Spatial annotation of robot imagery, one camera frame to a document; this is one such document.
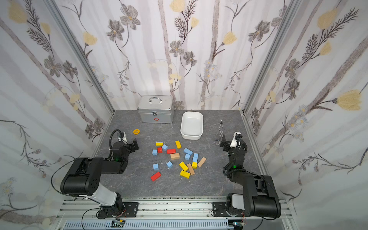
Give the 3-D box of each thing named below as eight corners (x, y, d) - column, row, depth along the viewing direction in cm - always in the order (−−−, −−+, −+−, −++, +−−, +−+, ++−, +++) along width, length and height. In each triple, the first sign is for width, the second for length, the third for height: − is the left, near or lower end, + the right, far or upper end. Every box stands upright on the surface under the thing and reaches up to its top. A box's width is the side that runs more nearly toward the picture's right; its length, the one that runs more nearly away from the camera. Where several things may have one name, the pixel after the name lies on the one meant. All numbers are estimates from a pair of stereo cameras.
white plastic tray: (180, 140, 105) (179, 135, 100) (181, 116, 120) (180, 111, 115) (204, 140, 105) (204, 135, 100) (201, 116, 120) (202, 111, 115)
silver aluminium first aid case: (142, 124, 114) (136, 108, 101) (147, 107, 127) (142, 91, 113) (172, 124, 114) (170, 108, 101) (173, 107, 127) (172, 91, 113)
